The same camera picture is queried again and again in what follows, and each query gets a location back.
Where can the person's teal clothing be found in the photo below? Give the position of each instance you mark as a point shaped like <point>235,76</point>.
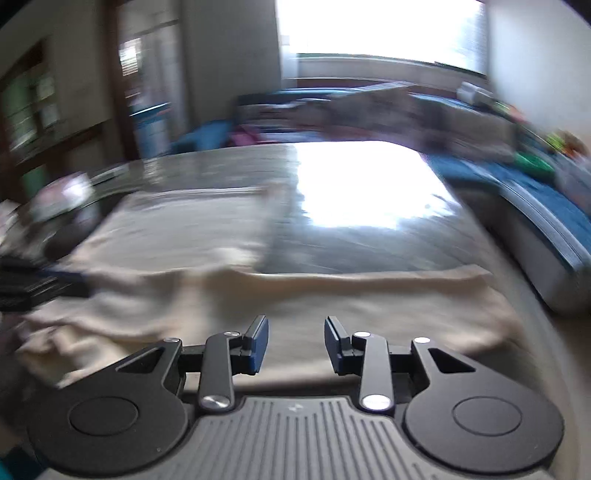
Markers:
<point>11,466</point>

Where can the pink cloth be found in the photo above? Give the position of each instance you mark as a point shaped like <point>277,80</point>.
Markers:
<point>247,138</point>

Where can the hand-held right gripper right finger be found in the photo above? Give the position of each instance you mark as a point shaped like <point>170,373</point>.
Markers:
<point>333,345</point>

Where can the green bowl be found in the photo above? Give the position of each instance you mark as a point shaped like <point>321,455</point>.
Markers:
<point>533,165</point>

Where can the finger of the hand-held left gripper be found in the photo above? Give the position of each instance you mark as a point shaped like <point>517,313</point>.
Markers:
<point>69,282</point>

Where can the sealed tissue pack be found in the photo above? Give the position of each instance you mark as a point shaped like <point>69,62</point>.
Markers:
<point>62,196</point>

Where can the dark wooden door frame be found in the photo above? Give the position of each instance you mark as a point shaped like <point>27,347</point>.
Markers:
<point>124,83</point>

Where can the wooden display cabinet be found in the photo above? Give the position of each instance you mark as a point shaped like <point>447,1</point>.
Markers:
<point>27,101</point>

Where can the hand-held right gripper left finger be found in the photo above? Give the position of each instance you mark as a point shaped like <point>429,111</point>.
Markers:
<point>258,345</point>

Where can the cream fleece garment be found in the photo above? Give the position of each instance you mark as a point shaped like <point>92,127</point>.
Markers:
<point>194,249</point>

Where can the window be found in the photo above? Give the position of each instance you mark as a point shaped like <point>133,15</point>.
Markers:
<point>383,27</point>

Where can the clear plastic storage box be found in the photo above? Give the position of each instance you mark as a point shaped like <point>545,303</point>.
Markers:
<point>575,182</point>

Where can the blue cabinet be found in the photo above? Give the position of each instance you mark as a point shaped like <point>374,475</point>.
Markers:
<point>150,131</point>

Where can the blue sofa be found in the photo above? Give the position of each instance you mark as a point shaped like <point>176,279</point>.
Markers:
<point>531,207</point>

